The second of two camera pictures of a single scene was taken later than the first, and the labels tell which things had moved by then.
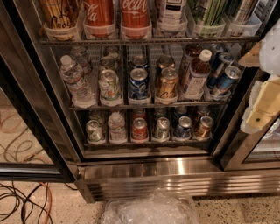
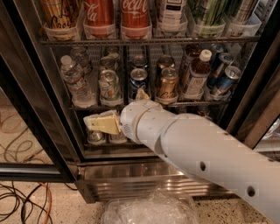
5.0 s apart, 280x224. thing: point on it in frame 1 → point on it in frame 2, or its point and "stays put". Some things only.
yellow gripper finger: (252, 59) → (141, 95)
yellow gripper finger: (268, 105) → (105, 121)
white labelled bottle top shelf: (173, 17) stays put
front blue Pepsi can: (138, 87) stays put
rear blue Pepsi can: (139, 61) stays put
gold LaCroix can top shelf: (59, 14) stays put
